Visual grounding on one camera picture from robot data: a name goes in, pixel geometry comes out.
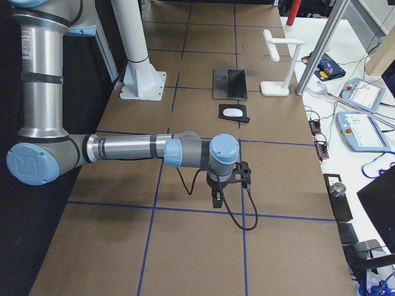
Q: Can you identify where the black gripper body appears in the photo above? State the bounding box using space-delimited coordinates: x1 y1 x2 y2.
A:
206 174 229 197

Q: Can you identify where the black mouse pad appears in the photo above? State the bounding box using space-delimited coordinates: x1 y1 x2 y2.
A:
218 104 250 123

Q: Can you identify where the white computer mouse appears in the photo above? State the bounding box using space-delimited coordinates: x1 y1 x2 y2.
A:
222 108 243 118

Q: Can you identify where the grey laptop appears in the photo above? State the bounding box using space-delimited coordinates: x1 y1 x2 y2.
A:
212 68 247 101

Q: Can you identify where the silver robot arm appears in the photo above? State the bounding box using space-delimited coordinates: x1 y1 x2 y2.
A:
1 1 166 214

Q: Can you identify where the white desk lamp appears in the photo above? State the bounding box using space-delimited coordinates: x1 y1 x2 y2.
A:
260 29 306 97

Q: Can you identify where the lower orange black connector box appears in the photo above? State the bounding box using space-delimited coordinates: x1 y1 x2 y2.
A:
314 140 329 161

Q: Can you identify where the orange black connector box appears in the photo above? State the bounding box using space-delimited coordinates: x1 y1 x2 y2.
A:
314 140 329 161
307 110 321 136

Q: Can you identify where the upper orange black connector box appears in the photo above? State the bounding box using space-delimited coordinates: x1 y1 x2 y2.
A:
307 110 321 136

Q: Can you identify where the silver metal knob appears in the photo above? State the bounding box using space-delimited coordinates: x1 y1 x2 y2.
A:
328 182 346 197

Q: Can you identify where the lower teach pendant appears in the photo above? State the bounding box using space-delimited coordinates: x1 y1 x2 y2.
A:
336 112 391 152

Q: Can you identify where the teach pendant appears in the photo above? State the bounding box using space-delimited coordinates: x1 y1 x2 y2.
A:
336 112 391 152
339 78 385 113

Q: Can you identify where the black monitor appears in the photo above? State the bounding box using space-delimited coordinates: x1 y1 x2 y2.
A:
357 167 394 253

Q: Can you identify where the blue printed pouch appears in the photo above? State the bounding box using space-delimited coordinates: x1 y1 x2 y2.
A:
314 52 346 81

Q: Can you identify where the upper teach pendant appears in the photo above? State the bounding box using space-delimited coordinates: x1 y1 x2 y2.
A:
339 78 385 113

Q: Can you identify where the red cylinder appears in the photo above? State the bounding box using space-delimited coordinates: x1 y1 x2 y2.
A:
286 0 302 26

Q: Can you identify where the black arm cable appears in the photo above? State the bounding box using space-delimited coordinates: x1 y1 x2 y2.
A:
175 166 259 231

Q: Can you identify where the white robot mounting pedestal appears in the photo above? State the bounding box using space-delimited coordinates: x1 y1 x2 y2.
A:
111 0 167 101

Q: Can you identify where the aluminium frame post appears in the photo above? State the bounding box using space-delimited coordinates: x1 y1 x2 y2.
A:
295 0 351 96

